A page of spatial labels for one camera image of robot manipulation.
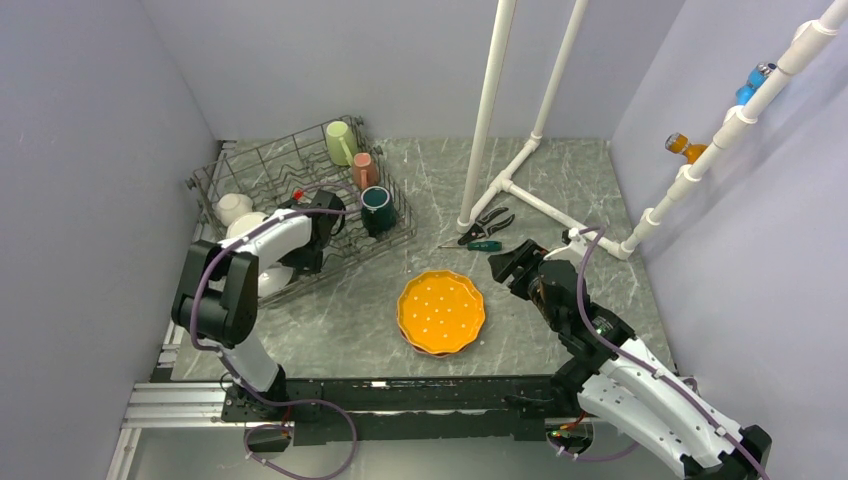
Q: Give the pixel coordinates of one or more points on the yellow polka dot plate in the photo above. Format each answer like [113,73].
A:
[441,299]

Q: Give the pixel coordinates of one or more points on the black handled pliers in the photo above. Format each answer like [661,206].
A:
[486,225]

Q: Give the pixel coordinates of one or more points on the white PVC pipe frame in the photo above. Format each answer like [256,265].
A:
[553,69]

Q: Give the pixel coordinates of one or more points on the red plate under yellow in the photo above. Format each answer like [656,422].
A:
[439,342]

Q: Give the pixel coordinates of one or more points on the small red-brown mug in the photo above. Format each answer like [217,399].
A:
[365,171]

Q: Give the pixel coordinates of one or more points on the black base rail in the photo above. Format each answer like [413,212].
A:
[522,408]

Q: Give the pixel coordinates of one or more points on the dark green mug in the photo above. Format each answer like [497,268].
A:
[378,213]

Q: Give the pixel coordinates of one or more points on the grey wire dish rack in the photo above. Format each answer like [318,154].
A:
[269,172]

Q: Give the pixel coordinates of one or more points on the white scalloped small bowl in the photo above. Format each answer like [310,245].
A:
[231,206]

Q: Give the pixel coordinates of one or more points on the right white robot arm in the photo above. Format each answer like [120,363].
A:
[613,375]

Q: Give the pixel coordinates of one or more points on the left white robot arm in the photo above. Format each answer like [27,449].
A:
[217,297]

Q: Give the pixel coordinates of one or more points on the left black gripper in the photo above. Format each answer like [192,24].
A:
[310,263]

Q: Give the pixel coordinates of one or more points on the orange clamp on pipe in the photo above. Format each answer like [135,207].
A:
[679,144]

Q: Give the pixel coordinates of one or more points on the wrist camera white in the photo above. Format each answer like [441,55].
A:
[574,248]
[299,195]

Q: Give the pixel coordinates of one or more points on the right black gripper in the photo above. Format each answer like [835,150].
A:
[529,255]

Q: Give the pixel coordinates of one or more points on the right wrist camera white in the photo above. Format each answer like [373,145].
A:
[574,248]

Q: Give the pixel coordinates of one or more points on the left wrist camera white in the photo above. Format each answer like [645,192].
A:
[299,195]

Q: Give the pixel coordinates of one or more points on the floral scalloped small plate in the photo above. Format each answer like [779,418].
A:
[244,224]

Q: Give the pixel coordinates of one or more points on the white PVC pipe diagonal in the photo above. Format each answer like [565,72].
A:
[809,40]

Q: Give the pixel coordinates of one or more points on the blue clamp on pipe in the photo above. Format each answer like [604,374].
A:
[755,80]

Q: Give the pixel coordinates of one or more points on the light green mug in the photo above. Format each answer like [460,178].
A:
[341,143]

